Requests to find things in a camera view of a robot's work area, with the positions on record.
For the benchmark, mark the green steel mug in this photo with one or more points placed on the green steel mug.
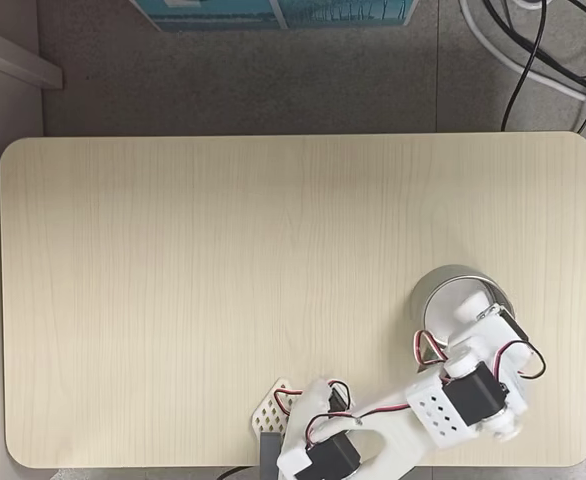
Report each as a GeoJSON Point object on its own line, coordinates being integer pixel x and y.
{"type": "Point", "coordinates": [443, 295]}

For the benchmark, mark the grey table clamp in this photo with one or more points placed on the grey table clamp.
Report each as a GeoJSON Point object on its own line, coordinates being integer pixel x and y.
{"type": "Point", "coordinates": [269, 447]}

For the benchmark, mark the blue printed box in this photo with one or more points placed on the blue printed box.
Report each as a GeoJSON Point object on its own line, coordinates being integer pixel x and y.
{"type": "Point", "coordinates": [273, 14]}

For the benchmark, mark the white shelf board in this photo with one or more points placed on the white shelf board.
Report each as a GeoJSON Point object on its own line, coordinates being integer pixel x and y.
{"type": "Point", "coordinates": [18, 60]}

